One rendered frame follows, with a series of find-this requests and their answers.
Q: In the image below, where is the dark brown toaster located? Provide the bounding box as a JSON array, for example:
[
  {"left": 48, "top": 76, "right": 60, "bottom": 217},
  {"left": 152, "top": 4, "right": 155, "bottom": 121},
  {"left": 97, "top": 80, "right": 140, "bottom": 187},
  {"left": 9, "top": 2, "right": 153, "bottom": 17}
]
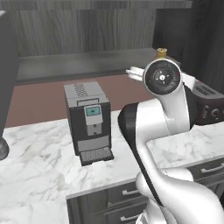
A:
[{"left": 183, "top": 74, "right": 224, "bottom": 127}]

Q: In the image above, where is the dark grey dining counter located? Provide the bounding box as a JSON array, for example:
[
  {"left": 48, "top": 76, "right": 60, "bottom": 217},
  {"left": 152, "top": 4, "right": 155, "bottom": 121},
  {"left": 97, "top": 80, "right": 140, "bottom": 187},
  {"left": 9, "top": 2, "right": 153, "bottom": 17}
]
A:
[{"left": 16, "top": 47, "right": 182, "bottom": 86}]

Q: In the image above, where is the black and silver coffee machine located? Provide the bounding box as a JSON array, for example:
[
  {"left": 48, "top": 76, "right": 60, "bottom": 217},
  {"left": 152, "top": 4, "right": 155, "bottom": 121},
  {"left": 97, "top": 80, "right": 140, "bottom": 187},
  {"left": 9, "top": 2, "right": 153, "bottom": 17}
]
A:
[{"left": 63, "top": 80, "right": 116, "bottom": 167}]

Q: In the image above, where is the dark grey cabinet panel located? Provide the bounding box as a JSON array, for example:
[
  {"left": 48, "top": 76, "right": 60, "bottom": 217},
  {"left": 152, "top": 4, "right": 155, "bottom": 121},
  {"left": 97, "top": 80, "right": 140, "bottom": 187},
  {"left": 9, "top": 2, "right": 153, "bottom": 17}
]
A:
[{"left": 0, "top": 10, "right": 20, "bottom": 162}]

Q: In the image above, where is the dark grey cupboard door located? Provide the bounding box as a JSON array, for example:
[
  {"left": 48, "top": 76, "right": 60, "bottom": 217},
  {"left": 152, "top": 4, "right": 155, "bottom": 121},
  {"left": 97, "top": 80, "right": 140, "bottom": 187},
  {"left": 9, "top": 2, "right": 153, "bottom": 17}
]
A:
[{"left": 66, "top": 192, "right": 109, "bottom": 224}]

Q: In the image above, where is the silver drawer handle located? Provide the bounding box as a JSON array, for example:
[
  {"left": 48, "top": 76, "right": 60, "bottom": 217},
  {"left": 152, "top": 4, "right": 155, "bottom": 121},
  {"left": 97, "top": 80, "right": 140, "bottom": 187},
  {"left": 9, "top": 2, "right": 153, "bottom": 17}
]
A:
[
  {"left": 119, "top": 213, "right": 142, "bottom": 222},
  {"left": 121, "top": 189, "right": 140, "bottom": 196},
  {"left": 199, "top": 164, "right": 224, "bottom": 174}
]

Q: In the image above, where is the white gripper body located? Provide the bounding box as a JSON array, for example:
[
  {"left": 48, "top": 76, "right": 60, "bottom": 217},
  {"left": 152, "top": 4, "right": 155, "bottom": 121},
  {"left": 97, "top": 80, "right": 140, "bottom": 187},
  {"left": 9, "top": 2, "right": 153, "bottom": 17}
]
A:
[{"left": 125, "top": 66, "right": 146, "bottom": 81}]

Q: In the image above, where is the dark wood tall cabinet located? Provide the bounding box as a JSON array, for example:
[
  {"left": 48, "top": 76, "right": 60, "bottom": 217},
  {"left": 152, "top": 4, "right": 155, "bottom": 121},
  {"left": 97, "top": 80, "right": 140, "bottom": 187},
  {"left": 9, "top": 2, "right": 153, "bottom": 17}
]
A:
[{"left": 151, "top": 0, "right": 224, "bottom": 95}]

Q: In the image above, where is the dark grey drawer front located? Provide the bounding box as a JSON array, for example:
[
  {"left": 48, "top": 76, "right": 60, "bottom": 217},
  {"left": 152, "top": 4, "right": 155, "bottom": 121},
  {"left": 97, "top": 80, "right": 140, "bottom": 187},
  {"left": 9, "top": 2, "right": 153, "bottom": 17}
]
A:
[
  {"left": 104, "top": 200, "right": 151, "bottom": 224},
  {"left": 186, "top": 157, "right": 224, "bottom": 182},
  {"left": 107, "top": 180, "right": 147, "bottom": 207}
]

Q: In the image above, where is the small golden jar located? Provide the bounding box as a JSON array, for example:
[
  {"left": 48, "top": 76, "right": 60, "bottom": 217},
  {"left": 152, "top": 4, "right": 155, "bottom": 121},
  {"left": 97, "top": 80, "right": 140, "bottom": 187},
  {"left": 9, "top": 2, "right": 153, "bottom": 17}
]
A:
[{"left": 156, "top": 47, "right": 168, "bottom": 60}]

